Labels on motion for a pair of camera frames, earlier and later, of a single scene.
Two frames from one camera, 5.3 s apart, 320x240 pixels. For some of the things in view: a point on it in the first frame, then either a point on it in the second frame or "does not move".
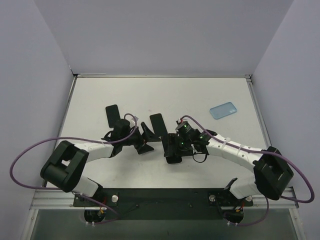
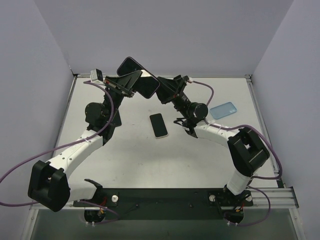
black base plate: x=162 y=204 does not move
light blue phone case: x=223 y=110 does not move
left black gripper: x=139 y=139 → x=119 y=86
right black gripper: x=170 y=146 → x=172 y=93
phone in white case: x=158 y=125 does not move
